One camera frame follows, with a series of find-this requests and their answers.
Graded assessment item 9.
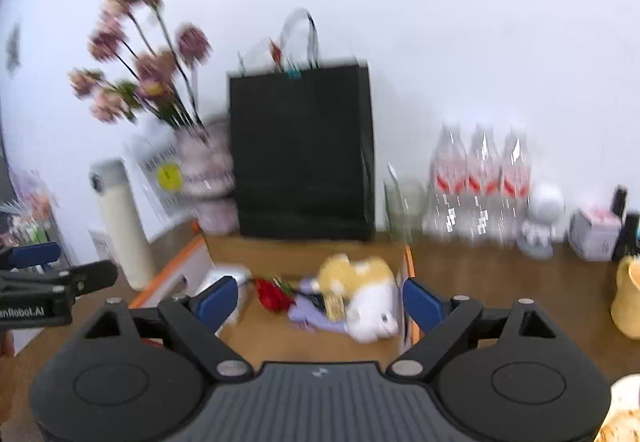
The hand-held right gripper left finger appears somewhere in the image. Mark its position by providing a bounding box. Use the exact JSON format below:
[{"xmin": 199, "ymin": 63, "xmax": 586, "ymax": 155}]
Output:
[{"xmin": 82, "ymin": 275, "xmax": 253, "ymax": 382}]

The white plastic container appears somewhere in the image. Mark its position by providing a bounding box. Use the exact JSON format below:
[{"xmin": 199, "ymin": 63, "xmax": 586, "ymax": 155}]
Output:
[{"xmin": 192, "ymin": 263, "xmax": 254, "ymax": 323}]

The wooden desktop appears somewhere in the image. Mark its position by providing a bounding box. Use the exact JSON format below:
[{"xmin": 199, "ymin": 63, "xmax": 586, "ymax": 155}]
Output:
[{"xmin": 0, "ymin": 229, "xmax": 640, "ymax": 442}]

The white printed tin box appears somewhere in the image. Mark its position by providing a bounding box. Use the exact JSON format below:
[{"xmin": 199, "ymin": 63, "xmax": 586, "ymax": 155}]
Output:
[{"xmin": 567, "ymin": 206, "xmax": 623, "ymax": 262}]

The cream thermos bottle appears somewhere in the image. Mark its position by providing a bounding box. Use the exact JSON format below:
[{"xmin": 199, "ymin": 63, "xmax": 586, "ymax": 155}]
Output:
[{"xmin": 89, "ymin": 158, "xmax": 157, "ymax": 290}]

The glass cup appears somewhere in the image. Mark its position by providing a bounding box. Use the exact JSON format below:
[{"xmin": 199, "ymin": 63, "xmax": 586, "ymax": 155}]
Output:
[{"xmin": 384, "ymin": 162, "xmax": 428, "ymax": 243}]

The dried rose bouquet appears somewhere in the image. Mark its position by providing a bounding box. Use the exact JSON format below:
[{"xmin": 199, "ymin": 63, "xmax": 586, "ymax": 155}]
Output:
[{"xmin": 67, "ymin": 0, "xmax": 213, "ymax": 133}]

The black paper bag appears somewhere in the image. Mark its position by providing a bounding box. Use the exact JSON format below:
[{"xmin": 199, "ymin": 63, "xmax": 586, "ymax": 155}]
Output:
[{"xmin": 227, "ymin": 8, "xmax": 377, "ymax": 243}]

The white robot figure speaker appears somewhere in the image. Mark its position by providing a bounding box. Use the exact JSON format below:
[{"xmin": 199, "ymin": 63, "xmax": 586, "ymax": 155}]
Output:
[{"xmin": 517, "ymin": 181, "xmax": 566, "ymax": 259}]

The clear plastic water bottle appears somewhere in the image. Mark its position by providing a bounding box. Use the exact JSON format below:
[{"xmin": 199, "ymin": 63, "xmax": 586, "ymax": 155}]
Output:
[
  {"xmin": 425, "ymin": 122, "xmax": 468, "ymax": 240},
  {"xmin": 495, "ymin": 125, "xmax": 533, "ymax": 243},
  {"xmin": 462, "ymin": 125, "xmax": 501, "ymax": 243}
]

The white and tan plush toy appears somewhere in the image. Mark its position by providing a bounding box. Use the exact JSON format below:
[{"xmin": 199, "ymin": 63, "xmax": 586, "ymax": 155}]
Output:
[{"xmin": 312, "ymin": 255, "xmax": 401, "ymax": 342}]

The grey wall picture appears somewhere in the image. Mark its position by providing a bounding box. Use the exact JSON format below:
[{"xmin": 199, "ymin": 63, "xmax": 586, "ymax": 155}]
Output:
[{"xmin": 6, "ymin": 24, "xmax": 24, "ymax": 74}]

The red printed cardboard box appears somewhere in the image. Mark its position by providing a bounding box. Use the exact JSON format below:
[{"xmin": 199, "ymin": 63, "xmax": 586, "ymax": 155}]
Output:
[{"xmin": 127, "ymin": 232, "xmax": 422, "ymax": 373}]

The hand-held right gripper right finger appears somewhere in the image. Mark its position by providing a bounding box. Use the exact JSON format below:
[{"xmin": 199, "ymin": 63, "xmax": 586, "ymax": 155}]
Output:
[{"xmin": 387, "ymin": 278, "xmax": 558, "ymax": 380}]

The black box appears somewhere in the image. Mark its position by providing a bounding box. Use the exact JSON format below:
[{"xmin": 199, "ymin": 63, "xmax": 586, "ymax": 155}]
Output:
[{"xmin": 612, "ymin": 212, "xmax": 640, "ymax": 263}]

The storage rack with toiletries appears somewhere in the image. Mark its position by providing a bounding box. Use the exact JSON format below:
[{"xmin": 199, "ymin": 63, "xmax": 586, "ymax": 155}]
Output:
[{"xmin": 0, "ymin": 169, "xmax": 66, "ymax": 253}]

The yellow mug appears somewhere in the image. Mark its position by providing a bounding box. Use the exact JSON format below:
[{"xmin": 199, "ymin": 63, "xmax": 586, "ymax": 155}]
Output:
[{"xmin": 610, "ymin": 255, "xmax": 640, "ymax": 340}]

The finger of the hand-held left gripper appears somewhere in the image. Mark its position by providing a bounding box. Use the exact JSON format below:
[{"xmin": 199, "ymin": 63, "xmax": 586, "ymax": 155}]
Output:
[
  {"xmin": 0, "ymin": 242, "xmax": 62, "ymax": 272},
  {"xmin": 0, "ymin": 261, "xmax": 118, "ymax": 295}
]

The clear smiley plastic bag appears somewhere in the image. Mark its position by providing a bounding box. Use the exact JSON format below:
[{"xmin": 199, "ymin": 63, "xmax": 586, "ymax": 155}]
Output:
[{"xmin": 125, "ymin": 122, "xmax": 201, "ymax": 243}]

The purple woven drawstring pouch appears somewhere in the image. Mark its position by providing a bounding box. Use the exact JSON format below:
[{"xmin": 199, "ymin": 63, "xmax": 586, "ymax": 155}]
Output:
[{"xmin": 287, "ymin": 292, "xmax": 351, "ymax": 335}]

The purple textured vase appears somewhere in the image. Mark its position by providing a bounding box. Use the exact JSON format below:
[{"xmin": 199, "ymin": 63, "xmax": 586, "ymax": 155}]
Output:
[{"xmin": 175, "ymin": 117, "xmax": 240, "ymax": 234}]

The white bowl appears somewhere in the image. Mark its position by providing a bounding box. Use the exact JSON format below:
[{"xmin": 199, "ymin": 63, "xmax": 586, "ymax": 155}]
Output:
[{"xmin": 597, "ymin": 374, "xmax": 640, "ymax": 442}]

